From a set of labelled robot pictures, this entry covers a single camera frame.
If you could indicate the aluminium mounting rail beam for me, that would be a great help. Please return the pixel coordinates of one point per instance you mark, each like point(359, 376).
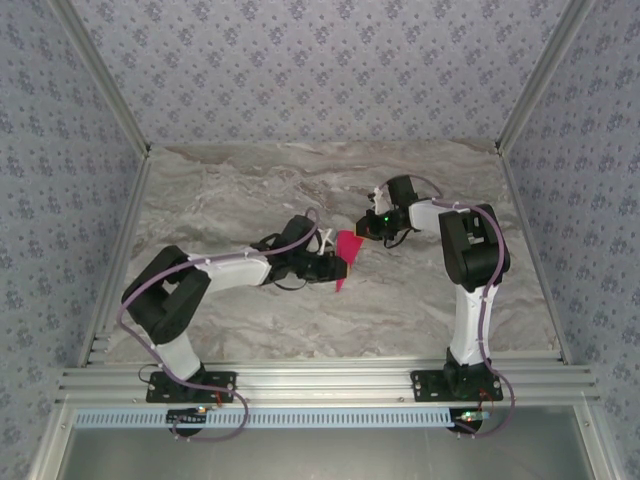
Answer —
point(320, 385)

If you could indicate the aluminium frame post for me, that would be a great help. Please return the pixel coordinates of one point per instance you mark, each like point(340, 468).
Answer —
point(540, 75)
point(104, 75)

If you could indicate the short aluminium frame beam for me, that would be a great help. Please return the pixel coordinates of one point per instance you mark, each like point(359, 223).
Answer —
point(50, 445)
point(597, 445)

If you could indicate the pink paper sheet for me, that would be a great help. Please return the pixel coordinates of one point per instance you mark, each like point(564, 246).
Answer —
point(350, 247)

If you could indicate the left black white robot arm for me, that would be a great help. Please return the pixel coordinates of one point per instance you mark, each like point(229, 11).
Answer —
point(165, 300)

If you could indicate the grey metal sheet panel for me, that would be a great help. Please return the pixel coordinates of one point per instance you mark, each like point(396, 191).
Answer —
point(320, 455)

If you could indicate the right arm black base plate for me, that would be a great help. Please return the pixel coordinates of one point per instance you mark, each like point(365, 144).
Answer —
point(422, 387)

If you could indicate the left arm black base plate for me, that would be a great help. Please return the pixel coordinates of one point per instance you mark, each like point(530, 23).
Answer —
point(160, 395)

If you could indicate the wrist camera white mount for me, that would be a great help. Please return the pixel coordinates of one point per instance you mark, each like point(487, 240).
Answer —
point(326, 240)
point(379, 200)

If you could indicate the small black electronics board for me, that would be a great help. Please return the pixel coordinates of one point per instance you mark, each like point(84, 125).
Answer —
point(467, 416)
point(185, 416)

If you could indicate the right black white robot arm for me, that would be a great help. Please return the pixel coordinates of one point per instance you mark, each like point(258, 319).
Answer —
point(475, 255)

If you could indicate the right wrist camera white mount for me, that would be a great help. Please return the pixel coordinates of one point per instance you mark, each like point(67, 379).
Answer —
point(379, 200)

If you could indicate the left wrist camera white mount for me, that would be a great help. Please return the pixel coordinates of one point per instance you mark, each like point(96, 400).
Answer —
point(326, 240)

